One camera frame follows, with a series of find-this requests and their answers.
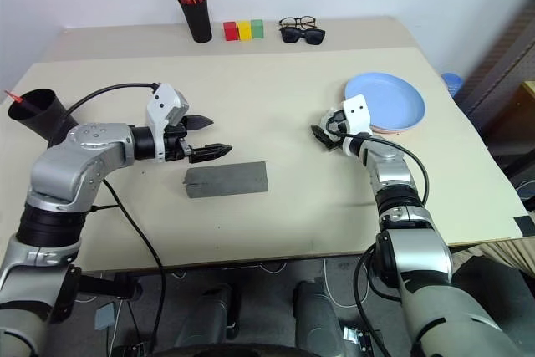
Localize dark rounded shape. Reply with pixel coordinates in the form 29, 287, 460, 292
177, 283, 242, 357
293, 279, 349, 357

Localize dark ribbed panel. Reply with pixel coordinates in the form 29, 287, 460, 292
454, 8, 535, 168

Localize black sunglasses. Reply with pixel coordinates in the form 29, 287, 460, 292
279, 27, 328, 46

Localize pink plate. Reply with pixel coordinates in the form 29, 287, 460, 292
369, 119, 424, 136

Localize empty wide black cup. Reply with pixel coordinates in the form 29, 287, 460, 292
7, 88, 81, 145

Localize grey glasses case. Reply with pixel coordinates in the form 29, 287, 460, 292
183, 160, 269, 200

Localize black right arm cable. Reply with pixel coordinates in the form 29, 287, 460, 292
324, 116, 431, 357

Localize tall black tool holder cup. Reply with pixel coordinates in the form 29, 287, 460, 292
179, 0, 213, 44

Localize blue round container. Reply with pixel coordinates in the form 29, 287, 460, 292
441, 72, 463, 97

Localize tortoiseshell clear glasses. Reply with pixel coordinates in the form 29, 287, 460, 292
278, 14, 318, 30

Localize small grey box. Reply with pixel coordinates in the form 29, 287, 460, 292
94, 303, 116, 330

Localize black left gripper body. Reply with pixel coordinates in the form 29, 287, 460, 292
162, 123, 196, 164

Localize black pen with red tip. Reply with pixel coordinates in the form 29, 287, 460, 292
4, 89, 27, 106

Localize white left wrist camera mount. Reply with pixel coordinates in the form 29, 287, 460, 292
145, 82, 191, 162

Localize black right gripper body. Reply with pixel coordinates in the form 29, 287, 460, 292
322, 108, 350, 145

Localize black tape patch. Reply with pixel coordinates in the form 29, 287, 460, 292
512, 215, 535, 237

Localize light blue plate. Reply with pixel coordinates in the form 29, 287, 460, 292
344, 71, 428, 131

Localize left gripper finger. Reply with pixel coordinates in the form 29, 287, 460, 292
183, 114, 216, 132
188, 143, 234, 165

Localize black table bracket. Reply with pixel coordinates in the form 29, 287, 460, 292
76, 272, 142, 302

